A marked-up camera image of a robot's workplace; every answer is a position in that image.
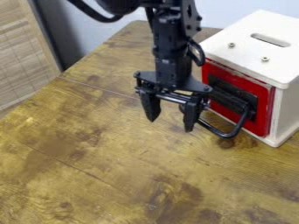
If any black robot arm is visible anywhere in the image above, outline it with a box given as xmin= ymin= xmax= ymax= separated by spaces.
xmin=66 ymin=0 xmax=210 ymax=132

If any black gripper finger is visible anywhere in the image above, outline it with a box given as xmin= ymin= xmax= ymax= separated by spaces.
xmin=139 ymin=90 xmax=161 ymax=122
xmin=181 ymin=102 xmax=201 ymax=132

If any wooden slatted panel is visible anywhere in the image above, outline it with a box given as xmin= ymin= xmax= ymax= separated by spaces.
xmin=0 ymin=0 xmax=61 ymax=111

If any white wooden box cabinet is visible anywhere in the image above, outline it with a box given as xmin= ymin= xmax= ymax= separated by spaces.
xmin=200 ymin=10 xmax=299 ymax=147

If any black metal drawer handle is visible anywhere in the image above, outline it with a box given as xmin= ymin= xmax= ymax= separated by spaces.
xmin=197 ymin=73 xmax=257 ymax=138

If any red drawer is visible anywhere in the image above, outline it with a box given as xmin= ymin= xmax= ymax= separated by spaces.
xmin=201 ymin=59 xmax=276 ymax=137

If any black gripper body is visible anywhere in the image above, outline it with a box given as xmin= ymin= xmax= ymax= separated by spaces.
xmin=134 ymin=40 xmax=212 ymax=104

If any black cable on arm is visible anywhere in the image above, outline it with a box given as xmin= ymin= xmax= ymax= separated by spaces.
xmin=186 ymin=38 xmax=206 ymax=67

